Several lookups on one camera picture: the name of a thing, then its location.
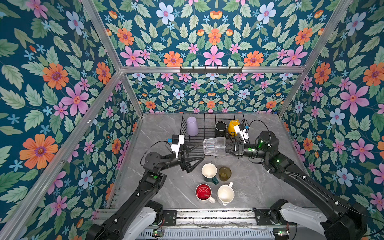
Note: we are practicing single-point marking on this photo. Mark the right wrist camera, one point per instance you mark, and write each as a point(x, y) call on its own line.
point(242, 131)

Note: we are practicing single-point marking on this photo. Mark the red mug white outside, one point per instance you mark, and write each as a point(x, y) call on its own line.
point(203, 194)

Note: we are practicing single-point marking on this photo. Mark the olive green glass cup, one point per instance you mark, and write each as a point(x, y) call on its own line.
point(224, 174)

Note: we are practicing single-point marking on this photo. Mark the black mug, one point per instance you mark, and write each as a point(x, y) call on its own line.
point(221, 130)

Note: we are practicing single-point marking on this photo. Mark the aluminium mounting rail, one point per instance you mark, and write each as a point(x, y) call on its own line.
point(245, 217)

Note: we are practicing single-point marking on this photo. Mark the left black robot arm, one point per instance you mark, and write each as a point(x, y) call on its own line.
point(140, 211)

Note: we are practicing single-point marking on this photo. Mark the black wire dish rack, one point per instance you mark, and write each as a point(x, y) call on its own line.
point(206, 123)

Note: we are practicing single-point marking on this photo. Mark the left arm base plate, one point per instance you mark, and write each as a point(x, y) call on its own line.
point(166, 218)

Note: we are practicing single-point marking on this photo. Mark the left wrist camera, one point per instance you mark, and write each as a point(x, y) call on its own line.
point(176, 142)

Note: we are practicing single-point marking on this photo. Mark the clear glass cup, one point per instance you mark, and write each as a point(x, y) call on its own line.
point(215, 147)

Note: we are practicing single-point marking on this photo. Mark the cream white mug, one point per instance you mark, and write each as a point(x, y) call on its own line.
point(226, 194)

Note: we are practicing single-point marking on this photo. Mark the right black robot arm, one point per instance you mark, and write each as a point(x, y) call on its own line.
point(336, 218)

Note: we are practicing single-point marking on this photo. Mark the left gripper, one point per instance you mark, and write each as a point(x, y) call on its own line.
point(185, 165)

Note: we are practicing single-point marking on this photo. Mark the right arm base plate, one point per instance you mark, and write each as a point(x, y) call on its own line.
point(264, 217)

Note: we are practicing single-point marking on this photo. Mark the lilac plastic cup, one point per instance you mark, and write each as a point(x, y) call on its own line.
point(192, 127)

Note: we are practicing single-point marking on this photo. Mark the black hook rail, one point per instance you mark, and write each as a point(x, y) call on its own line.
point(211, 70)

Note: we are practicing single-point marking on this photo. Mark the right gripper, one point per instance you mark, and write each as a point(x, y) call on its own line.
point(239, 147)

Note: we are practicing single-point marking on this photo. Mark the cream mug green outside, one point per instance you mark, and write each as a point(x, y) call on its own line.
point(209, 172)

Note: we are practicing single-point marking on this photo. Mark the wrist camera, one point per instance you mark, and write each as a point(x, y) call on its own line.
point(176, 142)
point(242, 131)

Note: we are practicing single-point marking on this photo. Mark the yellow mug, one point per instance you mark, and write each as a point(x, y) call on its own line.
point(231, 127)

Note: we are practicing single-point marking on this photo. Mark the white ventilation grille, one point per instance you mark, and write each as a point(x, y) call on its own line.
point(207, 234)

